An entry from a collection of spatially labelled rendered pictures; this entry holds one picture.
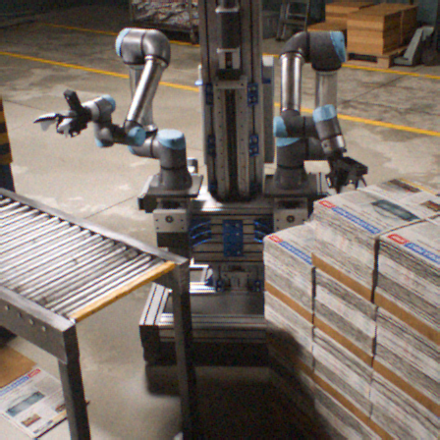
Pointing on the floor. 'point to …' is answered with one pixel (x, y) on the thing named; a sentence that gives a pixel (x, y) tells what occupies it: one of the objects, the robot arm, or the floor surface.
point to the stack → (300, 257)
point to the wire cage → (168, 16)
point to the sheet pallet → (371, 28)
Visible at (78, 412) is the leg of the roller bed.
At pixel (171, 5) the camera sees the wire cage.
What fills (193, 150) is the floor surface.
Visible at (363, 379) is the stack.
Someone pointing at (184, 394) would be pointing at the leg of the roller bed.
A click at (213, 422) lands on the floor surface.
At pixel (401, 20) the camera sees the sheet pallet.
